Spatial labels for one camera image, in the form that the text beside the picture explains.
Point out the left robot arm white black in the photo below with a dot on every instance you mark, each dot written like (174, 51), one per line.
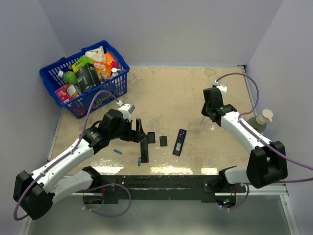
(36, 192)

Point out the orange Gillette razor pack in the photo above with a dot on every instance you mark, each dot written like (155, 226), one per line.
(103, 70)

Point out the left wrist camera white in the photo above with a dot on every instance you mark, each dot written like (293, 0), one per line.
(126, 109)

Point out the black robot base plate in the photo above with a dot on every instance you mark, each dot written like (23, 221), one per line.
(161, 187)

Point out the black battery cover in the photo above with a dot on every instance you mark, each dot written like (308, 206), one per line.
(151, 137)
(163, 141)

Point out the pink box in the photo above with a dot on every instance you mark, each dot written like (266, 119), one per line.
(62, 95)

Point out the orange pill bottle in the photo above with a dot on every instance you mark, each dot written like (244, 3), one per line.
(72, 91)

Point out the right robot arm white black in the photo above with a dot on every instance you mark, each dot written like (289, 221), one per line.
(265, 165)

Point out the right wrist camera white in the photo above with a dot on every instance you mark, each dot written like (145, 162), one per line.
(221, 87)

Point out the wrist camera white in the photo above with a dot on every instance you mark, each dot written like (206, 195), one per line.
(126, 109)
(221, 87)

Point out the green black razor box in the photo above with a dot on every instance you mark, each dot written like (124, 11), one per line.
(86, 75)

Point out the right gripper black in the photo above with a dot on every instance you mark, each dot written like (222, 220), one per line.
(204, 111)

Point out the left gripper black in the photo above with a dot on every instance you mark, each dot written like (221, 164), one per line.
(134, 135)

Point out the blue plastic shopping basket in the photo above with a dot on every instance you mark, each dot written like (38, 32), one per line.
(96, 97)

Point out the green liquid soap pump bottle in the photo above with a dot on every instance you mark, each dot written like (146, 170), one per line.
(259, 123)

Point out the aluminium frame rail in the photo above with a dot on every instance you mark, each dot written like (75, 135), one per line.
(272, 189)

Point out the black remote control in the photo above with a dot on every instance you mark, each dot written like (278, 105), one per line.
(178, 146)
(144, 151)

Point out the green bottle white cap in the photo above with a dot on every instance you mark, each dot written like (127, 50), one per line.
(68, 77)

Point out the white pump bottle in basket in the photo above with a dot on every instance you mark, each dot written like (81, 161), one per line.
(115, 72)

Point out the crumpled beige paper bag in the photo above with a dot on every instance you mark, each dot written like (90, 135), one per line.
(96, 54)

